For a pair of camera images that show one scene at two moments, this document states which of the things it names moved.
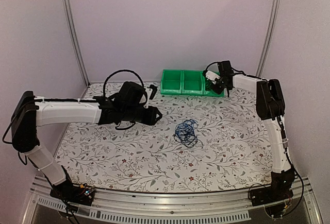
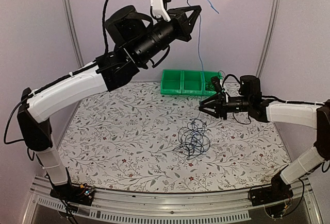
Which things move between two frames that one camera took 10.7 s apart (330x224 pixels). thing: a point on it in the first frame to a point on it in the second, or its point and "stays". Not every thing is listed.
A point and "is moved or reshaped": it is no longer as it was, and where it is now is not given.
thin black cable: [208, 84] is moved or reshaped
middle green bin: [192, 82] stays
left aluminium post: [68, 16] stays
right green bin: [207, 89] stays
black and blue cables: [184, 132] is moved or reshaped
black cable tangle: [184, 134] is moved or reshaped
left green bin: [171, 82] stays
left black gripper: [151, 119] to [185, 26]
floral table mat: [200, 143] stays
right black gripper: [218, 90] to [220, 108]
